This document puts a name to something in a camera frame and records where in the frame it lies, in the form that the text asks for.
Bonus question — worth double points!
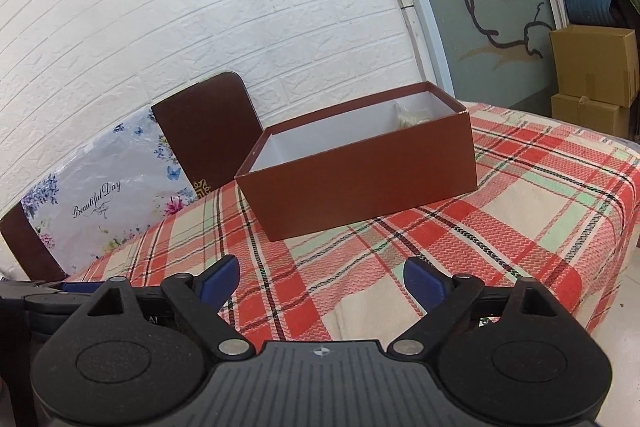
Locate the cotton swabs plastic bag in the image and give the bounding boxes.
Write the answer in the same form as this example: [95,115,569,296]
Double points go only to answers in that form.
[395,103,435,130]

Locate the plaid red bedspread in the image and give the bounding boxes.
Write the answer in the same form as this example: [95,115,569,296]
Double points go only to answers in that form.
[76,103,639,345]

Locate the floral pillow in plastic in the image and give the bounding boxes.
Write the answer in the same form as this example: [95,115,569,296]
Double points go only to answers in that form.
[21,106,198,275]

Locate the brown cardboard storage box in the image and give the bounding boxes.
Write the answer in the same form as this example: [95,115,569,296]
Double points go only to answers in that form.
[235,82,477,241]

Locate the lower cardboard carton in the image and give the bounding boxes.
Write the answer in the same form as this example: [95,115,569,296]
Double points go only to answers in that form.
[551,93,630,139]

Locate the cardboard carton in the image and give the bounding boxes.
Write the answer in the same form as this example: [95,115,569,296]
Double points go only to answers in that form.
[549,25,639,107]
[551,93,630,139]

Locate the upper cardboard carton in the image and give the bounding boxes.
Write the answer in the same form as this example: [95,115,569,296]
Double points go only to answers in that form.
[549,25,639,107]

